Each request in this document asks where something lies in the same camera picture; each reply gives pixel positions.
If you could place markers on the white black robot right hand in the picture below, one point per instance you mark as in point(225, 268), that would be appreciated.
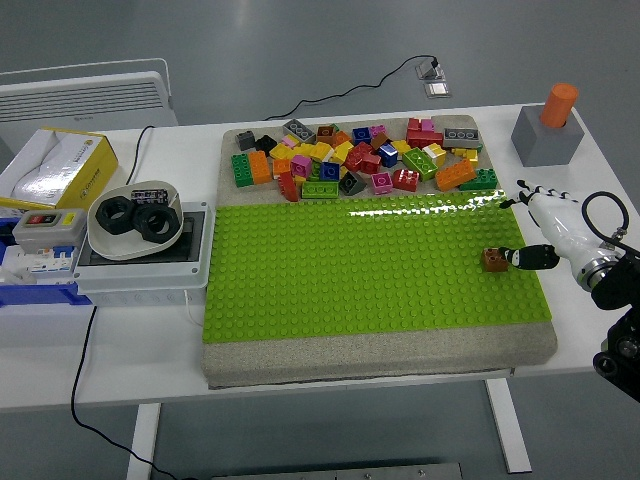
point(555, 225)

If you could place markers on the brown square toy brick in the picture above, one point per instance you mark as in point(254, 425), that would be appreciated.
point(494, 260)

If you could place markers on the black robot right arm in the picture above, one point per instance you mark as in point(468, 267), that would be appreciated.
point(615, 287)

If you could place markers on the dark green toy brick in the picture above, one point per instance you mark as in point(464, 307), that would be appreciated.
point(480, 180)

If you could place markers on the orange large toy brick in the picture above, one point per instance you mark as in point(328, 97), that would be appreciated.
point(456, 175)

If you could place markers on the yellow small toy brick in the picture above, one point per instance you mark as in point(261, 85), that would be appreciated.
point(466, 154)

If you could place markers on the grey long toy brick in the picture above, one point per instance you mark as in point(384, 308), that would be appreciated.
point(462, 136)

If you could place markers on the white yellow toy brick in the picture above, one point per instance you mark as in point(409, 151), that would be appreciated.
point(434, 153)

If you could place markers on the lime green toy brick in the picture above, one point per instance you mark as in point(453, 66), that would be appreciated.
point(419, 164)

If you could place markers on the red square toy brick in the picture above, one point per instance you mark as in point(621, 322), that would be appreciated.
point(406, 180)

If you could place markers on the blue white toy brick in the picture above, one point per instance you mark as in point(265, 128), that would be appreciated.
point(387, 156)

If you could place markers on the brown sloped toy brick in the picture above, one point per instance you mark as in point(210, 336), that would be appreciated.
point(381, 141)

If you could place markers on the pink small toy brick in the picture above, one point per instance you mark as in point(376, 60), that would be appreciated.
point(290, 140)
point(378, 130)

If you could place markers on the green studded baseplate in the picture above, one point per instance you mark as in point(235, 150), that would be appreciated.
point(350, 270)

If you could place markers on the blue square toy brick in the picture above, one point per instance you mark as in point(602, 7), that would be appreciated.
point(329, 171)
point(361, 135)

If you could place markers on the orange small toy brick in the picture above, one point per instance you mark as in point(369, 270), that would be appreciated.
point(343, 138)
point(281, 166)

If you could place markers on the brown hollow toy brick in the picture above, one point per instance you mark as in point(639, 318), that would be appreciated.
point(326, 133)

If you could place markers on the red long toy brick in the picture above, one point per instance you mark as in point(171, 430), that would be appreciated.
point(288, 186)

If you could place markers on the grey three-stud toy brick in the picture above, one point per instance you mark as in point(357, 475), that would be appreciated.
point(299, 130)

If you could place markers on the orange long toy brick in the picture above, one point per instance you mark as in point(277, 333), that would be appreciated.
point(260, 167)

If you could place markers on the black small toy brick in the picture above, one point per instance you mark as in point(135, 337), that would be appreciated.
point(265, 144)

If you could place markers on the grey cube block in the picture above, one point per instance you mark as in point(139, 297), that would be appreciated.
point(545, 145)

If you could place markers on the orange cylinder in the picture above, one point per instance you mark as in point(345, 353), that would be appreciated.
point(557, 105)

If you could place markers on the red large stepped brick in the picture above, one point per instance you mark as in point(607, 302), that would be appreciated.
point(422, 139)

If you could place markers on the closed floor socket plate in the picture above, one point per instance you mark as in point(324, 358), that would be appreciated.
point(437, 90)

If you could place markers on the open floor socket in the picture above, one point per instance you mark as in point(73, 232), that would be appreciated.
point(431, 71)

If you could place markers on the dark grey sloped brick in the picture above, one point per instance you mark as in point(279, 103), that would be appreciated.
point(352, 183)

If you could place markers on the white table leg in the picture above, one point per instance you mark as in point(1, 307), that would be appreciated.
point(510, 430)
point(142, 440)

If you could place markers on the lime green long brick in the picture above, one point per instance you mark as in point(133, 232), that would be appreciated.
point(318, 190)

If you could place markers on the grey-brown foam mat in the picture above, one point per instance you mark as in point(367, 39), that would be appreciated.
point(350, 357)

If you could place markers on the dark green long brick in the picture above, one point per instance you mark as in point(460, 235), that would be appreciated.
point(241, 170)

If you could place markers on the dark grey small brick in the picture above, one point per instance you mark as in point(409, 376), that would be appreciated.
point(245, 140)

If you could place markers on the small black circuit board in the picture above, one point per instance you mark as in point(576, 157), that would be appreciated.
point(148, 195)

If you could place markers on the large black hex nut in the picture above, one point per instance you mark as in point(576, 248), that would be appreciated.
point(114, 214)
point(141, 227)

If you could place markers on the white plastic bowl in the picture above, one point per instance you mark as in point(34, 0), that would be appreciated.
point(107, 245)

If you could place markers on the yellow white cardboard box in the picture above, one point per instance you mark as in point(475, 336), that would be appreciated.
point(85, 165)

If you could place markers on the white panel heater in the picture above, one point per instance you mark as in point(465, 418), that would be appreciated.
point(85, 97)

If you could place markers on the white blue circuit breaker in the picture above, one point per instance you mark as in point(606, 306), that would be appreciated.
point(47, 259)

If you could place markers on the white plastic bag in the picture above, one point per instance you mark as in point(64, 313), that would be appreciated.
point(42, 175)

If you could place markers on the blue plastic bin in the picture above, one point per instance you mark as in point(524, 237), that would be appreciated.
point(40, 295)

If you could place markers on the grey metal base plate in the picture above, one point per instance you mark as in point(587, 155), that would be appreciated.
point(335, 472)

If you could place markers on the grey electrical enclosure box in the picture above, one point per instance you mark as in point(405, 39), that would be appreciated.
point(145, 277)

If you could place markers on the grey switch box red button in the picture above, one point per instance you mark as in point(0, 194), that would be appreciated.
point(47, 227)

